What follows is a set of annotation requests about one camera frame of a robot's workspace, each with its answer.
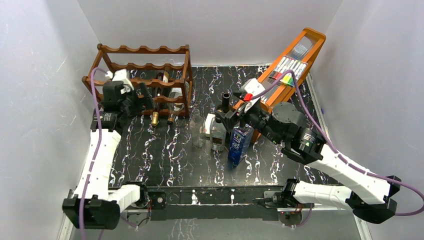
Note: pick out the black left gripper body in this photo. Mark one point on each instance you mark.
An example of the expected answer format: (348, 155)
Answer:
(133, 105)

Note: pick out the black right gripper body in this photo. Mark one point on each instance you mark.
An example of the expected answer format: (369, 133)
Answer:
(271, 136)

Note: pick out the dark green wine bottle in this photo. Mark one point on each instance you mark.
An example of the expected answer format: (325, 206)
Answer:
(224, 107)

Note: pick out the clear whisky bottle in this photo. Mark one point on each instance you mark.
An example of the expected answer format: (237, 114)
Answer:
(217, 134)

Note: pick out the blue bottle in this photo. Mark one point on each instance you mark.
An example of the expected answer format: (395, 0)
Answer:
(240, 139)

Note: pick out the clear shelf bottle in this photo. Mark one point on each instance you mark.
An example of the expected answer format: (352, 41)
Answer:
(197, 128)

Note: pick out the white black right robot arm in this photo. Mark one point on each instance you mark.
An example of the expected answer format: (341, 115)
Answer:
(368, 197)

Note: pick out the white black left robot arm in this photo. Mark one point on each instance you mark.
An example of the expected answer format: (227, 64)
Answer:
(93, 205)

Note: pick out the clear lower bottle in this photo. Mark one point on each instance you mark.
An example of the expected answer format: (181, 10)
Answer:
(174, 108)

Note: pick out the brown wooden wine rack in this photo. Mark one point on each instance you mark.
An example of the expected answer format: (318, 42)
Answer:
(158, 88)

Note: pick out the white red small box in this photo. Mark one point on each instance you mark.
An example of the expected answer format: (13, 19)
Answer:
(207, 124)

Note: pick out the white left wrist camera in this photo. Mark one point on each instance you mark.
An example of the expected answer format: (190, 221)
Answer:
(122, 75)

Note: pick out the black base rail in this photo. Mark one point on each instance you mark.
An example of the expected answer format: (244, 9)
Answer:
(216, 202)

